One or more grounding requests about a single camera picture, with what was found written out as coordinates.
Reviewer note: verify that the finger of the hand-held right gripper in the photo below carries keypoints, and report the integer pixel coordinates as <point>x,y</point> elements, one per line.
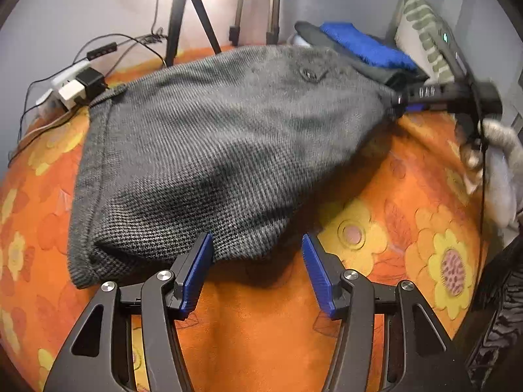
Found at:
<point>425,92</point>

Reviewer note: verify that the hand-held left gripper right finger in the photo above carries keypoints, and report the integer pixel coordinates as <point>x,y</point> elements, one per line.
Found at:
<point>315,267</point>

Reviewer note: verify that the grey knit pants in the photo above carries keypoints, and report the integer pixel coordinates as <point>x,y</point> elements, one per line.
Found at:
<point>212,147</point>

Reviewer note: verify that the green leaf print pillow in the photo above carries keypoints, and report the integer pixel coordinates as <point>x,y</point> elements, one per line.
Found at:
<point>421,28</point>

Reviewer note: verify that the white power strip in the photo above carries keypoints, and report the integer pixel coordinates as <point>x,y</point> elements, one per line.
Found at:
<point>67,83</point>

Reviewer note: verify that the orange floral blanket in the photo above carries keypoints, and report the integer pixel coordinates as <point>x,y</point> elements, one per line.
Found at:
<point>265,326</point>

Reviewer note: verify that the black power adapter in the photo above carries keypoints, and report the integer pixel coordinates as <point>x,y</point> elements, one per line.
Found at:
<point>90,81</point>

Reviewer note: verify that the blue cloth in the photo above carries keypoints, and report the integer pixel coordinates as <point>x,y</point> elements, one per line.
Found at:
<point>363,45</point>

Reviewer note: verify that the black cloth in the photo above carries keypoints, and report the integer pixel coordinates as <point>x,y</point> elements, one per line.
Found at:
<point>367,69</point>

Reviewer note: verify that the black camera tripod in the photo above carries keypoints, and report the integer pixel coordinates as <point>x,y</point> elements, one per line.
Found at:
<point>179,16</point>

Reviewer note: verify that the metal light stand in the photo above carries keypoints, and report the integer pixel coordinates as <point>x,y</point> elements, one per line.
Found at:
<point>273,4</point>

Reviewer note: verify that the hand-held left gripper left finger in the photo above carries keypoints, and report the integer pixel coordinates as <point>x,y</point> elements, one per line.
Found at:
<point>199,267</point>

